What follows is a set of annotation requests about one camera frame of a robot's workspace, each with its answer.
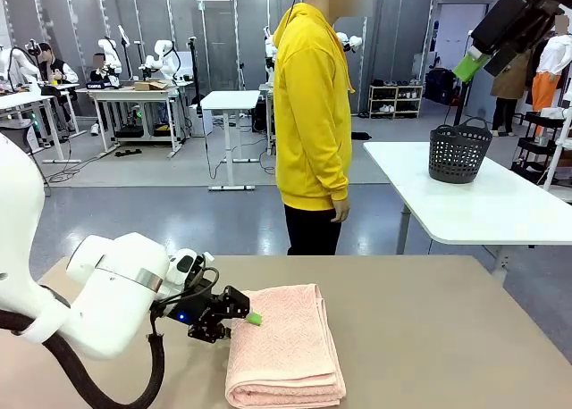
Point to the black computer with lit fan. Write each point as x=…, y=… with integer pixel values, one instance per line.
x=263, y=119

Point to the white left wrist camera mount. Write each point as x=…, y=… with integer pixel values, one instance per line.
x=184, y=266

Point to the white frame work desk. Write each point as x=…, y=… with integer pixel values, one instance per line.
x=129, y=93

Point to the black box white lettering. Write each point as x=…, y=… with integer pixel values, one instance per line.
x=99, y=85

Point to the person in yellow hoodie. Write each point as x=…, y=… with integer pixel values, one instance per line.
x=308, y=114

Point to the black stand with white head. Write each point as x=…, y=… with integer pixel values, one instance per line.
x=462, y=101

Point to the person in brown coat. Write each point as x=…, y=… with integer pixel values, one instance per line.
x=507, y=92

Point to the mannequin with orange trousers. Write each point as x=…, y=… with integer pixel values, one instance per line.
x=552, y=56

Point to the black floor pedal unit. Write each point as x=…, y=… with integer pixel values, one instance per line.
x=128, y=152

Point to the flat cardboard box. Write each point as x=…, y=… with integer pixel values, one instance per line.
x=149, y=86

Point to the black suitcase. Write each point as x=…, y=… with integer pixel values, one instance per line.
x=440, y=85

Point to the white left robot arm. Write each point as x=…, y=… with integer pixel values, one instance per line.
x=111, y=293

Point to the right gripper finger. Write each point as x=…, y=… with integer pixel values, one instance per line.
x=500, y=25
x=518, y=47

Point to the pink terry towel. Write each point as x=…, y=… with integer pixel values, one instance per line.
x=286, y=360

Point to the seated person in black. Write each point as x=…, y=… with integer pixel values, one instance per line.
x=102, y=72

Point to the wooden shoe rack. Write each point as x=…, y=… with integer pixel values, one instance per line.
x=397, y=101

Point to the person in black white jacket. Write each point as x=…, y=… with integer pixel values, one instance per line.
x=56, y=69

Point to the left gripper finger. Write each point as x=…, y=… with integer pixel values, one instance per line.
x=207, y=333
x=252, y=319

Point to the black rolling cart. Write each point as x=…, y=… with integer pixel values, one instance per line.
x=534, y=145

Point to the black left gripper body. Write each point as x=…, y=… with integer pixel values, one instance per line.
x=210, y=304

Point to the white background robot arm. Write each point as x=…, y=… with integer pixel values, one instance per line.
x=15, y=67
x=111, y=54
x=161, y=56
x=350, y=42
x=270, y=56

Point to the white height-adjustable desk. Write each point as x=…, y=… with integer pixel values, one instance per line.
x=230, y=100

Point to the right forearm yellow sleeve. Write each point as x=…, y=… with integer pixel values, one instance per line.
x=340, y=172

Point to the white side table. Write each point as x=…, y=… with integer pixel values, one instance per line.
x=469, y=212

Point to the black camera stand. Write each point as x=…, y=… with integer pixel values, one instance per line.
x=194, y=69

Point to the person's right hand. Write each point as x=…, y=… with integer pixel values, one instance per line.
x=342, y=211

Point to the dark perforated laundry basket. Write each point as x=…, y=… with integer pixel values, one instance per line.
x=458, y=154

